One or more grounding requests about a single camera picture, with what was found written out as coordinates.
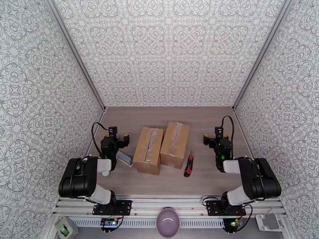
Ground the brown taped cardboard box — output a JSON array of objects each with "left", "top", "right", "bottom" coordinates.
[
  {"left": 159, "top": 121, "right": 190, "bottom": 170},
  {"left": 132, "top": 127, "right": 164, "bottom": 176}
]

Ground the red black utility knife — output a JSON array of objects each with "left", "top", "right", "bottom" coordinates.
[{"left": 184, "top": 150, "right": 195, "bottom": 178}]

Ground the grey block on white base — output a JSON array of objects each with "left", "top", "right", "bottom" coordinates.
[{"left": 116, "top": 151, "right": 134, "bottom": 168}]

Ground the white plastic stand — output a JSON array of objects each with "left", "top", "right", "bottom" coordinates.
[{"left": 255, "top": 213, "right": 284, "bottom": 231}]

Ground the purple bowl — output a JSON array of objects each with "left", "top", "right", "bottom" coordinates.
[{"left": 156, "top": 207, "right": 181, "bottom": 239}]

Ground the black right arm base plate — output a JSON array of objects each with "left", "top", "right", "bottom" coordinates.
[{"left": 206, "top": 200, "right": 247, "bottom": 216}]

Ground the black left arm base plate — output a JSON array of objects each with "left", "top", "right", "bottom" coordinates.
[{"left": 92, "top": 200, "right": 133, "bottom": 216}]

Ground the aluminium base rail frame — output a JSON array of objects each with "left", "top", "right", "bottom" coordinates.
[{"left": 52, "top": 194, "right": 286, "bottom": 217}]

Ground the aluminium corner post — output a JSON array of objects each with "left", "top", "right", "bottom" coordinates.
[
  {"left": 43, "top": 0, "right": 106, "bottom": 112},
  {"left": 232, "top": 0, "right": 293, "bottom": 111}
]

